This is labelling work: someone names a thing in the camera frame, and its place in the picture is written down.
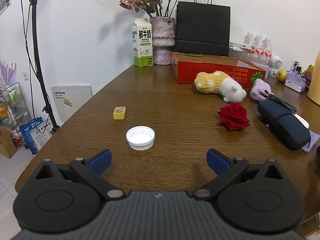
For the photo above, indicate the purple gift bag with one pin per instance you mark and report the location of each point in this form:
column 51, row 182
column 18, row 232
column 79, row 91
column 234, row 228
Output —
column 295, row 81

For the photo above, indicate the white green milk carton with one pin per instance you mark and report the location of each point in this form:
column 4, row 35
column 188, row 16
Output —
column 142, row 42

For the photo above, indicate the purple fluffy plush item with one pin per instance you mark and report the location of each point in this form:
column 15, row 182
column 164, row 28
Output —
column 259, row 84

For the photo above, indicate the metal wire shelf rack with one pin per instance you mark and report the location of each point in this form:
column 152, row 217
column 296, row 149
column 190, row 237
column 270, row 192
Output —
column 17, row 114

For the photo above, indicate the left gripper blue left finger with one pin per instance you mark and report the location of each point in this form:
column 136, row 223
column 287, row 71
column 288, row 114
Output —
column 100, row 162

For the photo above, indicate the black light stand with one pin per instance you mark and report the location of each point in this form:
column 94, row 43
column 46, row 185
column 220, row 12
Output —
column 47, row 108

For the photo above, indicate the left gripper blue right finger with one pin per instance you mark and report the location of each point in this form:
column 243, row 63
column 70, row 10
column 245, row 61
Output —
column 218, row 162

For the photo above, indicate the clear water bottle right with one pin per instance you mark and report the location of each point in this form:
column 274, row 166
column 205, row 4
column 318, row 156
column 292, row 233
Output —
column 266, row 51

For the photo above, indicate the blue white paper bag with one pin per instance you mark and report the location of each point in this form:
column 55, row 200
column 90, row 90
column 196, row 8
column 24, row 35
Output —
column 36, row 133

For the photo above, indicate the yellow white plush toy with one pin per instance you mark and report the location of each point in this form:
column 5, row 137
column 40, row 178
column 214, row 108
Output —
column 221, row 83

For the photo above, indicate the red rose flower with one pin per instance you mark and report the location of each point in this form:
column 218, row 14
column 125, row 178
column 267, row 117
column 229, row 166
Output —
column 234, row 117

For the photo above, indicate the cream yellow thermos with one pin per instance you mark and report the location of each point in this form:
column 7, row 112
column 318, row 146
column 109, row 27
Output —
column 314, row 89

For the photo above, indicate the white small fan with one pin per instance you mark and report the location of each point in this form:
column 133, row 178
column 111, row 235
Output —
column 274, row 64

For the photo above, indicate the white plastic jar lid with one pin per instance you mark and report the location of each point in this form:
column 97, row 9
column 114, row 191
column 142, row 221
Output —
column 140, row 138

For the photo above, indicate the black paper bag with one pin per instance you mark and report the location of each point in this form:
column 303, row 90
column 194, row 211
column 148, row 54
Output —
column 202, row 28

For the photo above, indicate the purple ceramic vase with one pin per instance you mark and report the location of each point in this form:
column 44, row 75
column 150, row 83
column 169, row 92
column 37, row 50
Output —
column 163, row 39

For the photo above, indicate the clear water bottle left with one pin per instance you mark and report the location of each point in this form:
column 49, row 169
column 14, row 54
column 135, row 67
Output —
column 248, row 40

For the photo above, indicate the clear water bottle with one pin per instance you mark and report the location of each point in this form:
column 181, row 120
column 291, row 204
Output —
column 248, row 40
column 266, row 51
column 258, row 48

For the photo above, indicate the red cardboard box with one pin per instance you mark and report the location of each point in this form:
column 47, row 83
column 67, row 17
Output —
column 187, row 66

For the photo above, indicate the dark navy pouch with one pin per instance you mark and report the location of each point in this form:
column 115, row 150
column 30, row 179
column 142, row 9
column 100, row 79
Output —
column 284, row 125

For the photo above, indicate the white flat carton box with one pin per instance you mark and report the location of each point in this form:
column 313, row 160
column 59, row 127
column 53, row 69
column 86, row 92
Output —
column 241, row 46

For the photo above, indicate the brown cardboard box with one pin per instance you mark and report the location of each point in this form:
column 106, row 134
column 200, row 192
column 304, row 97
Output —
column 7, row 146

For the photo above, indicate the yellow green apple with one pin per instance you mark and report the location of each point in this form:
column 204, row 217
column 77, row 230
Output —
column 281, row 75

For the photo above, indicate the small yellow box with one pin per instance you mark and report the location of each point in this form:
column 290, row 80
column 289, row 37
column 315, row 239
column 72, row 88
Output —
column 119, row 113

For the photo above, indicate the clear water bottle middle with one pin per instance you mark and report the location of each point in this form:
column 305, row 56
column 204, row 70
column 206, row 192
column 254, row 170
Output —
column 258, row 48

